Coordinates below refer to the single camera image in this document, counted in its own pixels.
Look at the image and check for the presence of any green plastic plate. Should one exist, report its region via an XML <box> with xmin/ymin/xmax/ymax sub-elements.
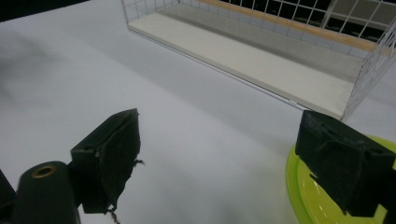
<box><xmin>285</xmin><ymin>135</ymin><xmax>396</xmax><ymax>224</ymax></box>

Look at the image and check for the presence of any white wire basket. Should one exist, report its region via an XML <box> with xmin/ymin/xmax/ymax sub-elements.
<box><xmin>120</xmin><ymin>0</ymin><xmax>396</xmax><ymax>121</ymax></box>

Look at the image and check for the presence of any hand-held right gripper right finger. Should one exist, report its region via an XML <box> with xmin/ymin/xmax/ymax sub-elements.
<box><xmin>294</xmin><ymin>109</ymin><xmax>396</xmax><ymax>218</ymax></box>

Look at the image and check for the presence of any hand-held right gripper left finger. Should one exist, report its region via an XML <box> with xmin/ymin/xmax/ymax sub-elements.
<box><xmin>70</xmin><ymin>107</ymin><xmax>146</xmax><ymax>216</ymax></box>

